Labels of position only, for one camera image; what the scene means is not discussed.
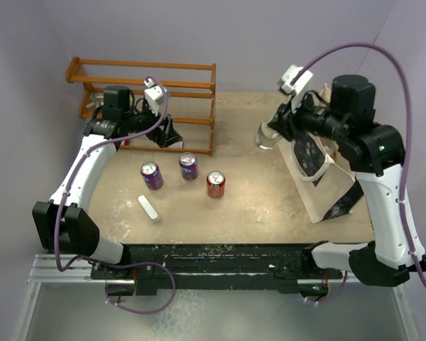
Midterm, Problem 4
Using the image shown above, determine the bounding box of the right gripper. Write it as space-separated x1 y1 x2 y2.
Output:
270 87 351 142

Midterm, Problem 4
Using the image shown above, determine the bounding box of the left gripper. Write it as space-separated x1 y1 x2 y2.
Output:
122 99 182 148

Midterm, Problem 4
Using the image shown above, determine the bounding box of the glass soda bottle front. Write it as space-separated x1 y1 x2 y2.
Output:
254 120 282 150

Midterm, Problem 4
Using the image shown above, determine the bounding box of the red cola can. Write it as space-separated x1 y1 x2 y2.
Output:
206 170 226 198

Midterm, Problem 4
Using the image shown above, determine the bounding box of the canvas tote bag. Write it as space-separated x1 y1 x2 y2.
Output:
276 83 365 224

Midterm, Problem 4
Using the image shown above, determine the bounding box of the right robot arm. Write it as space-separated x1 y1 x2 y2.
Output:
268 67 426 287

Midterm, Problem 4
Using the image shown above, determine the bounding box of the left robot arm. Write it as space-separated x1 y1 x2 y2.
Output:
32 77 182 278

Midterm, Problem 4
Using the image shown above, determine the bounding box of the small printed box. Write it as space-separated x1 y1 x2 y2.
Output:
169 141 183 148

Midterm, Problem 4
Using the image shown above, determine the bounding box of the wooden shelf rack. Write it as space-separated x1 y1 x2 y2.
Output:
65 57 216 155

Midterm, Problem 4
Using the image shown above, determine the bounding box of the purple soda can right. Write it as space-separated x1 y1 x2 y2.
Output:
179 152 198 180

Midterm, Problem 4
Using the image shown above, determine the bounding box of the purple soda can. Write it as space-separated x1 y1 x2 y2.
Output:
140 161 163 190
179 152 198 180

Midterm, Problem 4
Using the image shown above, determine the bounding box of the purple soda can left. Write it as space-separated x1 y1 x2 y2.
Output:
140 161 163 190

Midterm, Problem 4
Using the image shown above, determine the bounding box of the white tube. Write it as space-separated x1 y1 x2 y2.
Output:
138 195 160 222

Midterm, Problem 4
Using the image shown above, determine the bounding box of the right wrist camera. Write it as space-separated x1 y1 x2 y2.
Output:
278 65 313 113

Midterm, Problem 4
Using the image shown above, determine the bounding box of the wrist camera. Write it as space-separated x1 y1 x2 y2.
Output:
144 77 170 116
278 65 313 113

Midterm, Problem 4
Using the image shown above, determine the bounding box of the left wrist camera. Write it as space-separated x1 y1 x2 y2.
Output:
144 77 170 116

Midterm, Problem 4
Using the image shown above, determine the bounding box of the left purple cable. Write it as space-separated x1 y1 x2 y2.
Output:
53 76 177 315

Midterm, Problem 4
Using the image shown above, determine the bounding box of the purple cable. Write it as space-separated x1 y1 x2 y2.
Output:
53 76 177 315
290 42 426 306

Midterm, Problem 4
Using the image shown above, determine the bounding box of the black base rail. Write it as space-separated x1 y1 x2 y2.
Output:
92 244 342 296

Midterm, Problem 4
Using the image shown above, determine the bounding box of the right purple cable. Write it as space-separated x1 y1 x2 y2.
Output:
290 42 426 306

